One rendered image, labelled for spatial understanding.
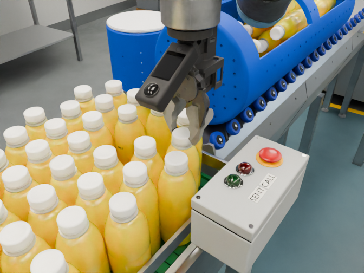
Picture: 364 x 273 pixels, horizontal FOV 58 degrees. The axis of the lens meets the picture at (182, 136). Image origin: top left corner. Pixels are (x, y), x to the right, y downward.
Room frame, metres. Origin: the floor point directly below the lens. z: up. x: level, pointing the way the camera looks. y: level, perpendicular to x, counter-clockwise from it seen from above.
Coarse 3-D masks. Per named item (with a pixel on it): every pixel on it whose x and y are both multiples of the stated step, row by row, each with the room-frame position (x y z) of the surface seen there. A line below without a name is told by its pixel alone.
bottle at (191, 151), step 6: (168, 150) 0.49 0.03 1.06; (174, 150) 0.48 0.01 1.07; (180, 150) 0.48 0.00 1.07; (186, 150) 0.48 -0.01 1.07; (192, 150) 0.48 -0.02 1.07; (192, 156) 0.48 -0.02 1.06; (198, 156) 0.49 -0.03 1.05; (192, 162) 0.47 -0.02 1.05; (198, 162) 0.48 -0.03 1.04; (192, 168) 0.47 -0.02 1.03; (198, 168) 0.48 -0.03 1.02; (198, 174) 0.49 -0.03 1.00; (198, 180) 0.48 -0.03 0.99; (198, 186) 0.49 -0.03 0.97
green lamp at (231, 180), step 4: (228, 176) 0.36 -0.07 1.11; (232, 176) 0.36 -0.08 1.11; (236, 176) 0.36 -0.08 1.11; (228, 180) 0.36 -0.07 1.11; (232, 180) 0.35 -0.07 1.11; (236, 180) 0.35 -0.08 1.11; (240, 180) 0.36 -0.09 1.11; (228, 184) 0.35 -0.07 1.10; (232, 184) 0.35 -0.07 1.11; (236, 184) 0.35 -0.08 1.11
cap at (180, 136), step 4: (176, 128) 0.51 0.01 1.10; (180, 128) 0.51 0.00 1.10; (184, 128) 0.51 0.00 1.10; (172, 132) 0.50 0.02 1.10; (176, 132) 0.50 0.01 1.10; (180, 132) 0.50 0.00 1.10; (184, 132) 0.50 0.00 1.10; (188, 132) 0.50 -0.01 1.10; (172, 136) 0.49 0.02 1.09; (176, 136) 0.48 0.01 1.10; (180, 136) 0.48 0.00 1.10; (184, 136) 0.48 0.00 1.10; (188, 136) 0.48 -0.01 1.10; (172, 140) 0.49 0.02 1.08; (176, 140) 0.48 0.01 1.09; (180, 140) 0.48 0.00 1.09; (184, 140) 0.48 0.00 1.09; (188, 140) 0.48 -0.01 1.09; (176, 144) 0.48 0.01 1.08; (180, 144) 0.48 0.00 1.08; (184, 144) 0.48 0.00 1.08; (188, 144) 0.48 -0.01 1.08
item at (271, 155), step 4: (264, 148) 0.43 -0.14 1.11; (268, 148) 0.43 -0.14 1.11; (272, 148) 0.43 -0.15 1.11; (260, 152) 0.42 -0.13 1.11; (264, 152) 0.42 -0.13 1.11; (268, 152) 0.42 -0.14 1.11; (272, 152) 0.42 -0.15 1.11; (276, 152) 0.42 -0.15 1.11; (280, 152) 0.42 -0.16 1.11; (260, 156) 0.41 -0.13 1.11; (264, 156) 0.41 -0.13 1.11; (268, 156) 0.41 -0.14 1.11; (272, 156) 0.41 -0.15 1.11; (276, 156) 0.41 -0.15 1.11; (280, 156) 0.41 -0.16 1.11; (264, 160) 0.40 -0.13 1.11; (268, 160) 0.40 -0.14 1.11; (272, 160) 0.40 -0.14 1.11; (276, 160) 0.40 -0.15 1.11
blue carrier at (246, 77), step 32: (224, 0) 1.00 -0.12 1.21; (352, 0) 1.32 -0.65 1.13; (160, 32) 0.83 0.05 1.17; (224, 32) 0.71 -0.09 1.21; (320, 32) 1.04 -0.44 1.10; (224, 64) 0.71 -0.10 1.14; (256, 64) 0.71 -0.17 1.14; (288, 64) 0.86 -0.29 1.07; (224, 96) 0.71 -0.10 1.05; (256, 96) 0.73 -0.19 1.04
